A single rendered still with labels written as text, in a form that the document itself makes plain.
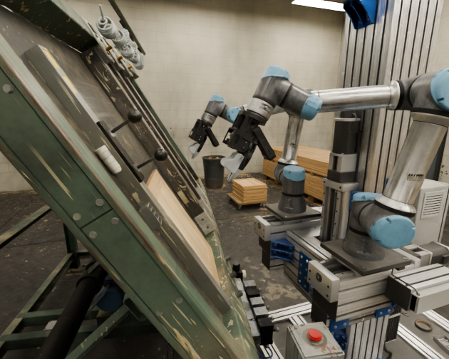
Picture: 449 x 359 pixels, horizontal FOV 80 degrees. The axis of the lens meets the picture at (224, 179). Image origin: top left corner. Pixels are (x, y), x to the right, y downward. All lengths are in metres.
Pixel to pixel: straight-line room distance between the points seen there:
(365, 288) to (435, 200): 0.59
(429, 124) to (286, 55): 6.67
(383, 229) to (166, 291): 0.64
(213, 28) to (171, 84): 1.55
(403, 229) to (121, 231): 0.78
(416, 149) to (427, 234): 0.73
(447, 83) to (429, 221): 0.81
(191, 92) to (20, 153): 5.97
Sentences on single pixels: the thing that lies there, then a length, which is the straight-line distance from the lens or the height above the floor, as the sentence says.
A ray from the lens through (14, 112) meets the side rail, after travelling 0.60.
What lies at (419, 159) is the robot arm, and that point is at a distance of 0.95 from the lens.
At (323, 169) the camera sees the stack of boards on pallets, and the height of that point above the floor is 0.67.
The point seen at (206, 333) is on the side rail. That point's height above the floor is 1.05.
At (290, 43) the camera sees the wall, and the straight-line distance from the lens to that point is 7.59.
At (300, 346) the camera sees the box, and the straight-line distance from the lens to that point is 0.89.
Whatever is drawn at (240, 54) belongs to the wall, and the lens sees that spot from 6.94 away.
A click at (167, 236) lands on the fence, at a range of 0.86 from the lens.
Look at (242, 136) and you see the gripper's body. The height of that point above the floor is 1.49.
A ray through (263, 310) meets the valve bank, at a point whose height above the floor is 0.76.
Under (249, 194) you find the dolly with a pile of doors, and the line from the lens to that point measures 4.38.
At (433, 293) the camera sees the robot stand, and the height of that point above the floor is 0.95.
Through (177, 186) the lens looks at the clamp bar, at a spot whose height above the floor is 1.17.
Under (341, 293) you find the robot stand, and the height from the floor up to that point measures 0.93.
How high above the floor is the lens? 1.55
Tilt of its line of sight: 14 degrees down
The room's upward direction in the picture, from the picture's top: straight up
